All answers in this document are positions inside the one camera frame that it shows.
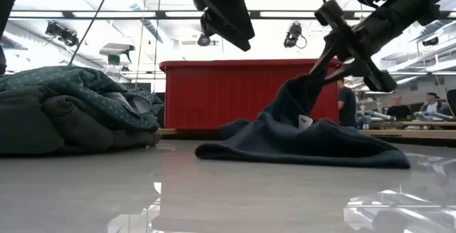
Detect long black cable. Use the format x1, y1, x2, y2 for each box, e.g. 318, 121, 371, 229
67, 0, 112, 66

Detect dark navy garment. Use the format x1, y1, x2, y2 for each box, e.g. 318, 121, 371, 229
195, 72, 411, 170

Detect person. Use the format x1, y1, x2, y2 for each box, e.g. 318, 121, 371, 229
386, 95, 413, 120
336, 78, 358, 128
419, 92, 450, 115

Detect overhead light bar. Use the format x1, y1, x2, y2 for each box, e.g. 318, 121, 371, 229
6, 9, 456, 21

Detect dark grey shorts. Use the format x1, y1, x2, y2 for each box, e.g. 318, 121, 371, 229
0, 86, 162, 155

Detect clear spray bottle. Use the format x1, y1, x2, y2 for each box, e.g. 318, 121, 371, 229
98, 43, 136, 81

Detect black ceiling camera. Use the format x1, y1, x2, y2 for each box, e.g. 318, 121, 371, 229
283, 22, 308, 50
422, 35, 440, 47
44, 21, 80, 48
196, 33, 213, 48

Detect green patterned shirt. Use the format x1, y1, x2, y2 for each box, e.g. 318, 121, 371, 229
0, 65, 165, 130

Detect red plastic bin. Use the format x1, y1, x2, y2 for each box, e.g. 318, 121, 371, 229
159, 58, 341, 130

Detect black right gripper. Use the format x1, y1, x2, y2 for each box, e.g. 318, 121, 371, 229
309, 7, 411, 93

